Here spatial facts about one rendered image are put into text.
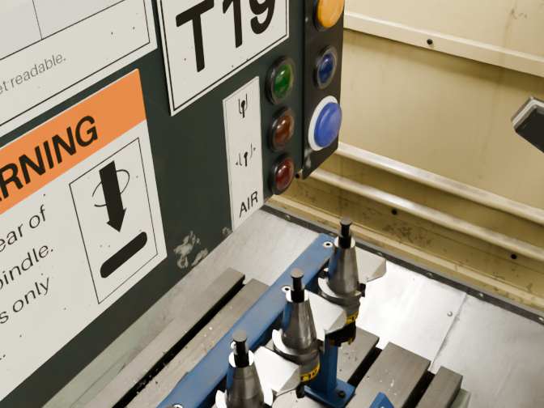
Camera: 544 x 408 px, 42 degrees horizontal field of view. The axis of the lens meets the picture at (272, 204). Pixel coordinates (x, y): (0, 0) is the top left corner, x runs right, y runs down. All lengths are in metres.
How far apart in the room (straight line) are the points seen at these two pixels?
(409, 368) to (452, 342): 0.20
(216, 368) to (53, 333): 0.53
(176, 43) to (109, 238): 0.09
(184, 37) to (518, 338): 1.21
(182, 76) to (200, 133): 0.04
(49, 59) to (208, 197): 0.14
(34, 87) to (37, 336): 0.11
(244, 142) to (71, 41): 0.14
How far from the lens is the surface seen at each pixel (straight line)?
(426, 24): 1.23
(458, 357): 1.44
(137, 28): 0.30
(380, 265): 0.98
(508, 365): 1.44
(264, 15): 0.37
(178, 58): 0.32
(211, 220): 0.39
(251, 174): 0.40
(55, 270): 0.31
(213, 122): 0.36
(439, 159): 1.34
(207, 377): 0.83
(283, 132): 0.41
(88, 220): 0.31
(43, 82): 0.27
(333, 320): 0.90
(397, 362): 1.28
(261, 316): 0.89
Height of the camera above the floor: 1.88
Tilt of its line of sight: 38 degrees down
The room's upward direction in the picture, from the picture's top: 2 degrees counter-clockwise
